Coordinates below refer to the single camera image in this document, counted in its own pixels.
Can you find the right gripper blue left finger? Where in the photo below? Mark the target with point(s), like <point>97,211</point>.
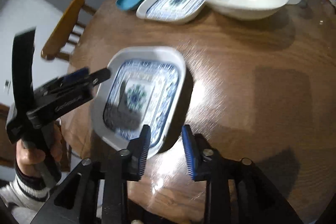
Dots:
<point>139,148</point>

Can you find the person's left hand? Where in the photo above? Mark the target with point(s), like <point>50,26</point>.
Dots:
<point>28,158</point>

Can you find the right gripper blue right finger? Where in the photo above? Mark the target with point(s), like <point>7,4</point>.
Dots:
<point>194,144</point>

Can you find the square blue patterned plate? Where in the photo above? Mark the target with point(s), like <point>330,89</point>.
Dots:
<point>144,89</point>

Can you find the wooden chair left side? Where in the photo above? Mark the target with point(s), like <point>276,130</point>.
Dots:
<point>64,32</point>

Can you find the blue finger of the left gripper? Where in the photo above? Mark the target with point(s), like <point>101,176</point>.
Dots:
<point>99,76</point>
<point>76,76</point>

